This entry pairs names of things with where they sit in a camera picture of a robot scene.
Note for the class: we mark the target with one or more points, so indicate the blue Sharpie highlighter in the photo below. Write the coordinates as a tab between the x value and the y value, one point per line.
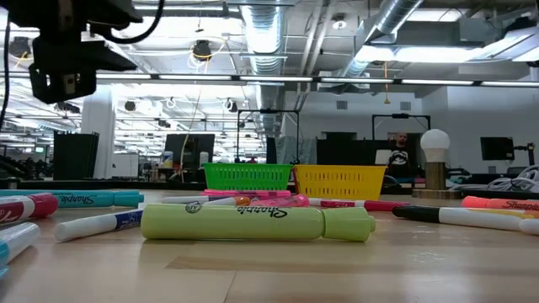
105	198

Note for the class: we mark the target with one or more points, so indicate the red Expo marker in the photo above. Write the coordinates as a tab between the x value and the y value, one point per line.
42	205

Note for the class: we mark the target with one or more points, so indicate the pink highlighter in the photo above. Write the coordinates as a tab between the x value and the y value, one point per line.
252	193
282	201

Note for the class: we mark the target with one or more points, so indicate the yellow-green Sharpie highlighter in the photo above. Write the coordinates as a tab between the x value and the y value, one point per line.
252	223

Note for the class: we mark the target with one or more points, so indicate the red-cap thin white marker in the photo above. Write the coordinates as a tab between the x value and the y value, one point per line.
379	205

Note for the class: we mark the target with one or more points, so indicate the black-cap thin white marker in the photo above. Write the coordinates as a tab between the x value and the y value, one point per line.
421	213

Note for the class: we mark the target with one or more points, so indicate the orange Sharpie highlighter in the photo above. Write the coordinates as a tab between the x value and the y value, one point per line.
497	204

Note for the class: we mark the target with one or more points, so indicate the yellow-cap thin white marker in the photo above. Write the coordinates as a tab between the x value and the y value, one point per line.
505	213

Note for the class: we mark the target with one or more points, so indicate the white column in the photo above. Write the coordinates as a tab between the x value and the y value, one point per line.
97	139

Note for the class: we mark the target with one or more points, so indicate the black cabinet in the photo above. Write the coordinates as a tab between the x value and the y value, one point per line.
76	155

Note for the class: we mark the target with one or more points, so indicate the white bottle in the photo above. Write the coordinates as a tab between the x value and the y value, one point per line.
168	160

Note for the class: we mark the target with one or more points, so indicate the dark-blue-cap thin white marker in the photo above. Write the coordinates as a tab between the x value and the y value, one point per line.
92	225

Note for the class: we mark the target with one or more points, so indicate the light-blue-cap thin white marker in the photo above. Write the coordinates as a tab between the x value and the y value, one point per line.
17	240

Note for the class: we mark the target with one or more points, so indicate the overhead LED light bar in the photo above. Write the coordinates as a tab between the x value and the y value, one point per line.
273	78

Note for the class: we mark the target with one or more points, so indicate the green plastic basket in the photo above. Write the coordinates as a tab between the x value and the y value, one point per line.
248	177

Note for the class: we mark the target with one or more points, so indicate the red plastic basket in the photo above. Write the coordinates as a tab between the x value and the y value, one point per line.
295	181

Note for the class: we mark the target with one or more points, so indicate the round ceiling sensor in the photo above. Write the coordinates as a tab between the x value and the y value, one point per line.
339	23

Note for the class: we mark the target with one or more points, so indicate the black partition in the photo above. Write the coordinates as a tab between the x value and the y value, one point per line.
345	151

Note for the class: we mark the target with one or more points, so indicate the yellow plastic basket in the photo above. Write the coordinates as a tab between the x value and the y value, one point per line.
337	181

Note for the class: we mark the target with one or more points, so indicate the person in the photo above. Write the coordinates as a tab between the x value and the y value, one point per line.
398	153

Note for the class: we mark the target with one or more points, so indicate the bright ceiling light panel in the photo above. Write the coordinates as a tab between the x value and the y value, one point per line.
421	54

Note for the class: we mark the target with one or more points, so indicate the white bulb lamp wooden base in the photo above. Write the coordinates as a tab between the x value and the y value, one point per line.
435	143

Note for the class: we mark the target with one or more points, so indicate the black mounted monitor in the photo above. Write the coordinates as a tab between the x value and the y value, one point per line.
497	148

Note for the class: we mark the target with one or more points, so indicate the black overhead camera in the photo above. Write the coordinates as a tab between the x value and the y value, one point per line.
202	48

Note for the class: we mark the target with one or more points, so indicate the large silver air duct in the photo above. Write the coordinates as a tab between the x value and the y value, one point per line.
263	33

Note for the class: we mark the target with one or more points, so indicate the slim silver air duct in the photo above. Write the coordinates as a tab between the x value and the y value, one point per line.
396	17

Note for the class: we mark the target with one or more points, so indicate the black frame stand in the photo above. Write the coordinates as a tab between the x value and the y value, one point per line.
400	115

